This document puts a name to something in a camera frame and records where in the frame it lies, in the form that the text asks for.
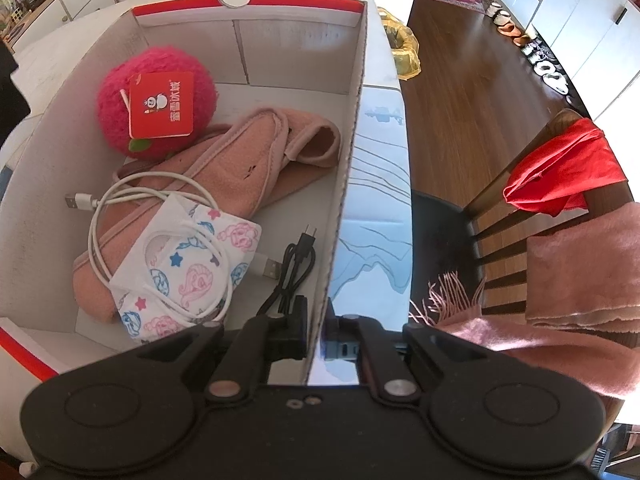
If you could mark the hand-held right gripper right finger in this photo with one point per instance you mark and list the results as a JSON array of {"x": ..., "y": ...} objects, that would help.
[{"x": 337, "y": 335}]

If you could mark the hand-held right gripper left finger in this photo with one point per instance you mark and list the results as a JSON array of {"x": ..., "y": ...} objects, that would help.
[{"x": 290, "y": 332}]

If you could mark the cartoon printed face mask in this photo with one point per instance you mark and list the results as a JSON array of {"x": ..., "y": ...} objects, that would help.
[{"x": 200, "y": 280}]

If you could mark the pink fleece slipper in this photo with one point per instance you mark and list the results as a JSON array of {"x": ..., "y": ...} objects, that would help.
[{"x": 240, "y": 170}]

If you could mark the white cardboard box red trim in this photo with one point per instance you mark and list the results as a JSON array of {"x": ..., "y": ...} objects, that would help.
[{"x": 295, "y": 50}]

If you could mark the pink plush ball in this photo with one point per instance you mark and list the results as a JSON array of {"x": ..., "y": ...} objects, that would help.
[{"x": 112, "y": 110}]

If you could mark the black seat cushion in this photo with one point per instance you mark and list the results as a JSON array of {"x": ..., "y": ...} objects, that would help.
[{"x": 440, "y": 240}]

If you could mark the pink fringed scarf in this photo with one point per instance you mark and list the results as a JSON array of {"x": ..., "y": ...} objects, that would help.
[{"x": 525, "y": 350}]

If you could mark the dark wooden chair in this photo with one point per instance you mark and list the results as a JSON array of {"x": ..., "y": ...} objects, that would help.
[{"x": 492, "y": 205}]

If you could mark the pink folded towel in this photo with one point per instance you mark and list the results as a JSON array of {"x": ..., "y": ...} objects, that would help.
[{"x": 590, "y": 270}]

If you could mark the red cloth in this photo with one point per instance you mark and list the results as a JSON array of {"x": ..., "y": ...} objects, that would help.
[{"x": 565, "y": 170}]

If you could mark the row of shoes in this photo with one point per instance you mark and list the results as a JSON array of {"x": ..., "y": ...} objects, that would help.
[{"x": 545, "y": 67}]

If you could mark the dark cloth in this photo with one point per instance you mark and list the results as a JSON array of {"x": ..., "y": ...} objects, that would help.
[{"x": 12, "y": 95}]

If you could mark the white wooden cabinet unit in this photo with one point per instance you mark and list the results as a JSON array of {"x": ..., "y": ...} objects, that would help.
[{"x": 575, "y": 5}]

